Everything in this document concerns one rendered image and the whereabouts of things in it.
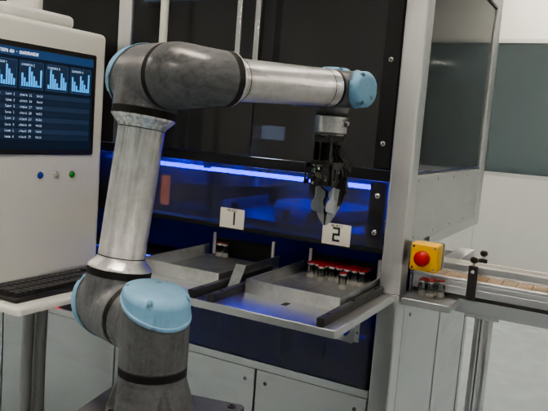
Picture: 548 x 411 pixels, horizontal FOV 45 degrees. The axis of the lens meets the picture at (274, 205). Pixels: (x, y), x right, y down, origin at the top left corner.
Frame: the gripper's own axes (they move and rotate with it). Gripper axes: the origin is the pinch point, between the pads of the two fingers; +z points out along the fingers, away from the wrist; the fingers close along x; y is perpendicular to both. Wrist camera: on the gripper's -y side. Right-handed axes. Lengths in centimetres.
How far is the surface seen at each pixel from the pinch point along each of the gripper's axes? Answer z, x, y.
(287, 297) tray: 20.2, -7.7, 1.8
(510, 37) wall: -117, -42, -484
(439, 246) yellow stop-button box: 6.3, 21.6, -24.5
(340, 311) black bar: 19.5, 8.2, 6.5
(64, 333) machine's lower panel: 58, -107, -25
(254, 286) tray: 19.3, -17.3, 1.8
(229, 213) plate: 5.8, -41.8, -24.1
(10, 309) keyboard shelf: 30, -70, 32
